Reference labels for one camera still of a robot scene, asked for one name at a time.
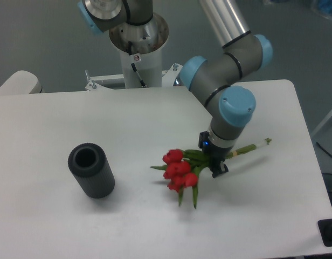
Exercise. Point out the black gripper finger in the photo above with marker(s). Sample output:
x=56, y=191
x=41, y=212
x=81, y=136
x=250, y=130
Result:
x=218, y=169

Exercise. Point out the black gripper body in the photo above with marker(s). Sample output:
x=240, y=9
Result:
x=216, y=151

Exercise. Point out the red tulip bouquet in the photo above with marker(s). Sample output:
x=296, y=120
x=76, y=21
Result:
x=182, y=168

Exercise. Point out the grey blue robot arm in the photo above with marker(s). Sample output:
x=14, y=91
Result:
x=212, y=83

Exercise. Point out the black device at table edge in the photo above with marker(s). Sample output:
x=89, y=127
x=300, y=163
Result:
x=325, y=227

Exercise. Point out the black ribbed cylindrical vase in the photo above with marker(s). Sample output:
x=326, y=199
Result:
x=89, y=165

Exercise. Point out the beige chair backrest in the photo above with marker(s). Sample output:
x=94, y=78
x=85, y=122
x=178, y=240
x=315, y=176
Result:
x=21, y=82

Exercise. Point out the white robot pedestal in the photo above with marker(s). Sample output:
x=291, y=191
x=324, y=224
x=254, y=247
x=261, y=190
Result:
x=140, y=50

